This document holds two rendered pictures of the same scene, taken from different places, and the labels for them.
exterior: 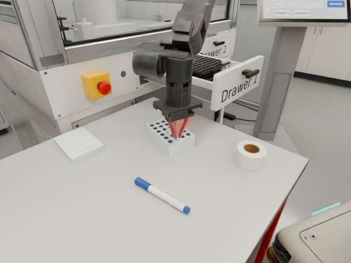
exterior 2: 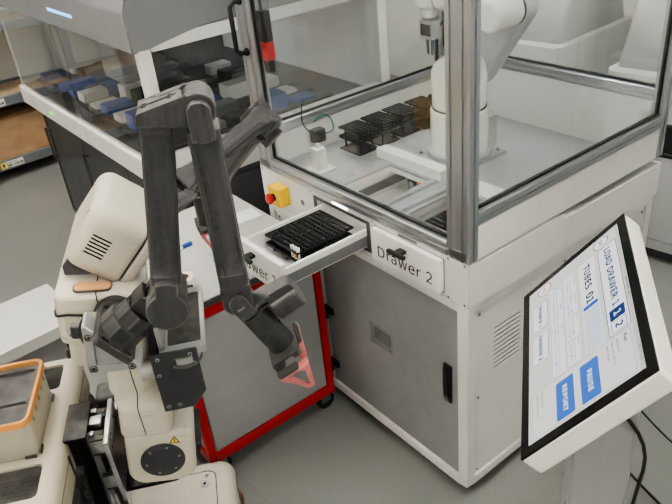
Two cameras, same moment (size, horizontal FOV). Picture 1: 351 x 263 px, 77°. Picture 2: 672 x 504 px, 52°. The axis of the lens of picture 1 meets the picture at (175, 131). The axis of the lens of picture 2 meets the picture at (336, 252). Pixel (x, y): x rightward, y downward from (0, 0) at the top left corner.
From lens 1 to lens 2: 247 cm
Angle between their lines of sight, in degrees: 83
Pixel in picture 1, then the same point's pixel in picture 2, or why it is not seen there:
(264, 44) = not seen: outside the picture
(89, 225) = not seen: hidden behind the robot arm
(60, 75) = (268, 174)
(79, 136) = (246, 216)
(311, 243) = (198, 477)
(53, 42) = (265, 152)
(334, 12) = (544, 406)
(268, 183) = not seen: hidden behind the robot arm
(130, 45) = (308, 182)
